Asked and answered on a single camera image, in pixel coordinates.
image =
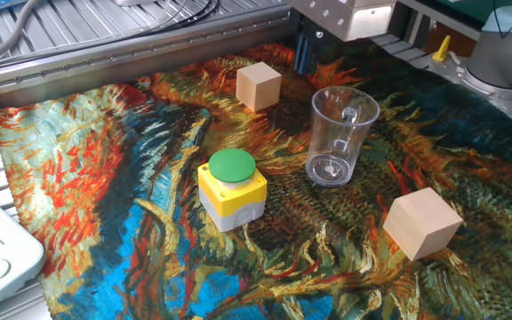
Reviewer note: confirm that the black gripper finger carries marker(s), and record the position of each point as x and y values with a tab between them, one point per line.
301	53
317	42

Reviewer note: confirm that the grey Schunk gripper body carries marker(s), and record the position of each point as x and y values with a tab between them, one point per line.
331	15

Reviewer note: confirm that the light wooden cube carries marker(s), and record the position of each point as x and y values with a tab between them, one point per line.
421	222
258	85

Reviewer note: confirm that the small yellow plastic piece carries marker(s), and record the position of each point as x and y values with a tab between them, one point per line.
441	50

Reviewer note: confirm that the yellow box with green button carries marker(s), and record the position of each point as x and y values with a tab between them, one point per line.
231	191

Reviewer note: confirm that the sunflower painting print cloth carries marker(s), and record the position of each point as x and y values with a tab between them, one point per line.
149	244

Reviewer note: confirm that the aluminium frame beam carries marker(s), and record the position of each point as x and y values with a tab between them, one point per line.
438	18

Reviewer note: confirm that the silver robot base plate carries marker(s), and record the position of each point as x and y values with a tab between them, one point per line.
482	95

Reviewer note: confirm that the aluminium table rail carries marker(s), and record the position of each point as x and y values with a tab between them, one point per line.
127	60

